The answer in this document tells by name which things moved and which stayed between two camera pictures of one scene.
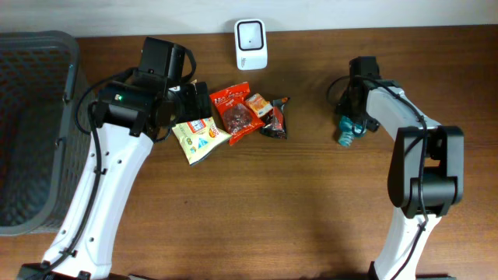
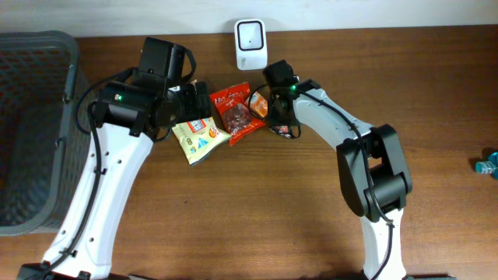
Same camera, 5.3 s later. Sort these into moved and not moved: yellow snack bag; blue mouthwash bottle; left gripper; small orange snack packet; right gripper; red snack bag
Moved: blue mouthwash bottle; right gripper
Not moved: small orange snack packet; red snack bag; left gripper; yellow snack bag
